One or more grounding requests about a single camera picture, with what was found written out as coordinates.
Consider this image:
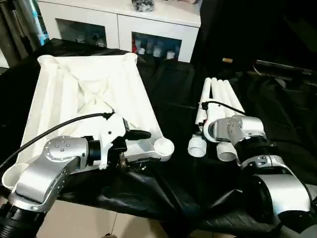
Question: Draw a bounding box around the white glass-door cabinet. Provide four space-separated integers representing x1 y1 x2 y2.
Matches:
37 0 202 64

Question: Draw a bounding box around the black backdrop cloth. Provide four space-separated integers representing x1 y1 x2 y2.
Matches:
195 0 317 72

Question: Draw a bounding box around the white plastic table leg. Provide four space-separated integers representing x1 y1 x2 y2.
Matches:
223 79 246 116
217 79 236 117
187 77 213 159
210 78 239 164

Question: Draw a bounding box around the blue and white roll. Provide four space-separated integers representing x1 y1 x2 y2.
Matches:
31 0 49 47

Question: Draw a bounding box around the black mat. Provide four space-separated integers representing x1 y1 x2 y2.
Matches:
0 38 317 238

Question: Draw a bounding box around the black left wrist camera cable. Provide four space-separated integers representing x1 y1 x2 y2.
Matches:
0 113 116 169

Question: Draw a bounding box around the black metal bar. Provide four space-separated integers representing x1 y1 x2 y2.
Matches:
255 59 313 75

